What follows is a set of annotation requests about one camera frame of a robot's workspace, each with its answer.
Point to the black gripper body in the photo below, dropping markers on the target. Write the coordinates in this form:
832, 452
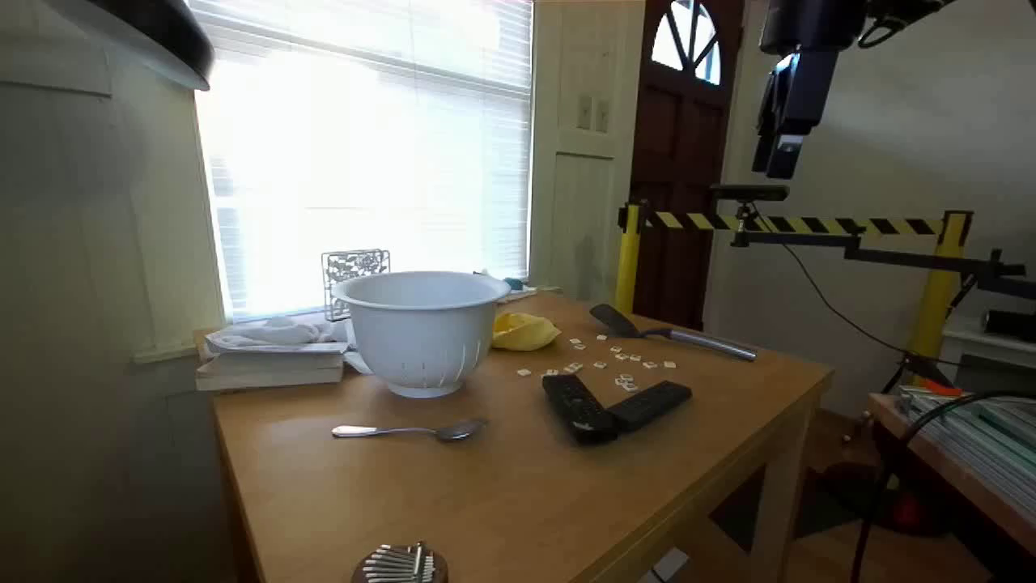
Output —
796, 91

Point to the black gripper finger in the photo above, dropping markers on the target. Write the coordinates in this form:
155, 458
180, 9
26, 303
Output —
795, 155
769, 158

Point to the black button remote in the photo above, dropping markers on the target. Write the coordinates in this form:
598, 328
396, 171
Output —
651, 406

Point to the rounded black remote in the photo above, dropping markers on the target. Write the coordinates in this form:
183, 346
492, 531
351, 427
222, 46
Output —
578, 409

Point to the dark wooden door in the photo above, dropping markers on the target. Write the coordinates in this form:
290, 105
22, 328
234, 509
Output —
675, 165

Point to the white shelf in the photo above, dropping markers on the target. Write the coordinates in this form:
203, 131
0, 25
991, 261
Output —
987, 346

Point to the stack of papers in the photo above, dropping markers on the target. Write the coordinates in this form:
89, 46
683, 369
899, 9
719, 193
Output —
987, 433

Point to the wooden side table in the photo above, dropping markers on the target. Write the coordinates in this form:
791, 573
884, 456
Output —
949, 473

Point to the white plastic colander bowl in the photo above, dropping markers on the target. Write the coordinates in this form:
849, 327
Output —
423, 328

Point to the white window blinds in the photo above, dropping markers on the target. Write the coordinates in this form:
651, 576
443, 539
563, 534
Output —
368, 141

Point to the metal spoon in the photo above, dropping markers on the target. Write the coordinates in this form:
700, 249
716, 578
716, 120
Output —
410, 433

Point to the white crumpled cloth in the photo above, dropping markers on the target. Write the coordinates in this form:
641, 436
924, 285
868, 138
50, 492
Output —
276, 333

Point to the thick white book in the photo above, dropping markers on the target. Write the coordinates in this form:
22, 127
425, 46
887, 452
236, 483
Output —
269, 371

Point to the ribbed metal lid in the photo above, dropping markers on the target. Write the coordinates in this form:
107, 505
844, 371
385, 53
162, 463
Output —
399, 566

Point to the black stereo camera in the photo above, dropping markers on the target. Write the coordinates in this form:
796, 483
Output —
750, 193

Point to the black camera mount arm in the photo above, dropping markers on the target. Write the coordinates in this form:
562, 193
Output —
918, 258

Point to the cream wall switch plate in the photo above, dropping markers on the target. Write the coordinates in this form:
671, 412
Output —
593, 115

